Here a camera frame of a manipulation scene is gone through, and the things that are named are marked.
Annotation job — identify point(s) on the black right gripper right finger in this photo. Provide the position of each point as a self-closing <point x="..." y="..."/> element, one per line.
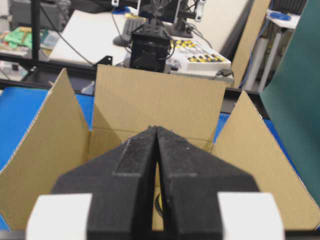
<point x="206" y="198"/>

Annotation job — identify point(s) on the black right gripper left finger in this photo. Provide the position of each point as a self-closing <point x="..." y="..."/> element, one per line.
<point x="108" y="198"/>

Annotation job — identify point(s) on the brown cardboard box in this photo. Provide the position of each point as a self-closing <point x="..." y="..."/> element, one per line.
<point x="128" y="102"/>

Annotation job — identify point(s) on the black roll inside box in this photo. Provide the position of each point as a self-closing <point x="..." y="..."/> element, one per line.
<point x="158" y="205"/>

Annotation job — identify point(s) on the tall cardboard sheet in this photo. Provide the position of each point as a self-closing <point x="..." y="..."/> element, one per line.
<point x="248" y="39"/>

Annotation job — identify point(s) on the blue table mat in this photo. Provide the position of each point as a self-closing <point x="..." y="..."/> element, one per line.
<point x="19" y="105"/>

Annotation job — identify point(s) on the dark green board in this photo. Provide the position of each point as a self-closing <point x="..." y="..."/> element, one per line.
<point x="292" y="98"/>

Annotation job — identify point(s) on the white yellow tool case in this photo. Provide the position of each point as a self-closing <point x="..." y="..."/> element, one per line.
<point x="191" y="56"/>

